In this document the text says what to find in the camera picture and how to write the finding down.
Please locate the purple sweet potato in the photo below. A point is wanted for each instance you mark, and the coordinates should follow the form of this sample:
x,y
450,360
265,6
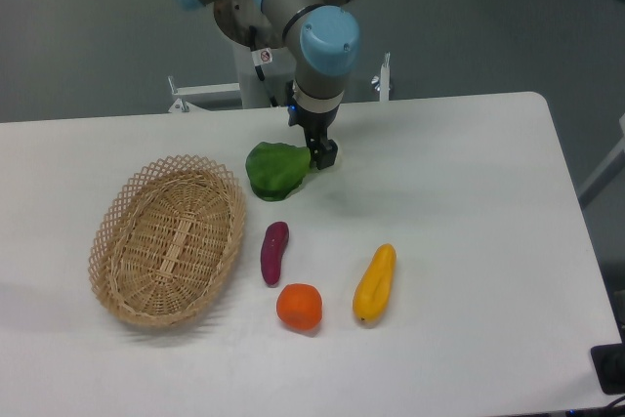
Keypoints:
x,y
272,251

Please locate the orange round fruit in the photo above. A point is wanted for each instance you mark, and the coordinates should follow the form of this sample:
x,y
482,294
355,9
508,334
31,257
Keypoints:
x,y
299,306

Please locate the white metal base frame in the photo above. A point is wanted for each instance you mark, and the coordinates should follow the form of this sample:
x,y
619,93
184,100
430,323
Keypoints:
x,y
184,98

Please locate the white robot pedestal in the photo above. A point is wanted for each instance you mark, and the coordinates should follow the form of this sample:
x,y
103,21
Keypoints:
x,y
264,66

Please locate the woven wicker basket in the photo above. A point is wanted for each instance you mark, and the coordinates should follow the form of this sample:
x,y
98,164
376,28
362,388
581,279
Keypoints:
x,y
168,241

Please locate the black device at edge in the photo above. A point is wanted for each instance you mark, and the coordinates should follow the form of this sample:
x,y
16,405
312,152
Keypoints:
x,y
608,361

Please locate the yellow pepper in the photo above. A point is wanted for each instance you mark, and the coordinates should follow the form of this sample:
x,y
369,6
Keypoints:
x,y
373,292

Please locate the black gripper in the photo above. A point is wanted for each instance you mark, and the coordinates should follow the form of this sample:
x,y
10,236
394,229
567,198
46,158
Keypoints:
x,y
314,116

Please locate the green leafy vegetable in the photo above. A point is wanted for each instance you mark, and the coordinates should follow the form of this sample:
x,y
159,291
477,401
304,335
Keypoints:
x,y
275,170

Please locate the white table leg right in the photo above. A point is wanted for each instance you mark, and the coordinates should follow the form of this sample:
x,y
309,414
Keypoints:
x,y
604,173

